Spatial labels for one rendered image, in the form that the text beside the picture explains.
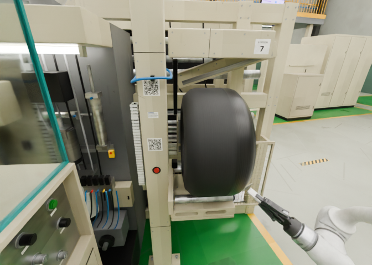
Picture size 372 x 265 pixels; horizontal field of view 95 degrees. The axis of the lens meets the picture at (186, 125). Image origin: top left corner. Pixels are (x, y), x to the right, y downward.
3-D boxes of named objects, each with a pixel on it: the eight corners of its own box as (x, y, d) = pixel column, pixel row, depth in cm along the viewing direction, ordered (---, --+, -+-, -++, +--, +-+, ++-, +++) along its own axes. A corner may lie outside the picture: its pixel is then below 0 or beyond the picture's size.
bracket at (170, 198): (168, 215, 91) (168, 201, 88) (169, 169, 128) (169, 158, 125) (174, 214, 92) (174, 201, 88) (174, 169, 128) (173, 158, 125)
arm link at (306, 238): (299, 251, 72) (286, 239, 74) (307, 233, 76) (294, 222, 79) (313, 250, 65) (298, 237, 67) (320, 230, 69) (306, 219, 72)
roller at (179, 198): (172, 203, 92) (172, 194, 95) (172, 204, 96) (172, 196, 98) (235, 199, 95) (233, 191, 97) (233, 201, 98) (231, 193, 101)
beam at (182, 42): (168, 57, 96) (167, 27, 91) (169, 57, 120) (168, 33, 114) (272, 58, 101) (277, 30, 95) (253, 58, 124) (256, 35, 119)
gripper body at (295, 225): (299, 236, 68) (277, 218, 72) (288, 238, 74) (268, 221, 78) (305, 221, 71) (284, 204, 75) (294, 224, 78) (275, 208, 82)
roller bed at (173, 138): (153, 156, 135) (151, 121, 124) (155, 147, 149) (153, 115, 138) (178, 156, 137) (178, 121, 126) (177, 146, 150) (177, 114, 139)
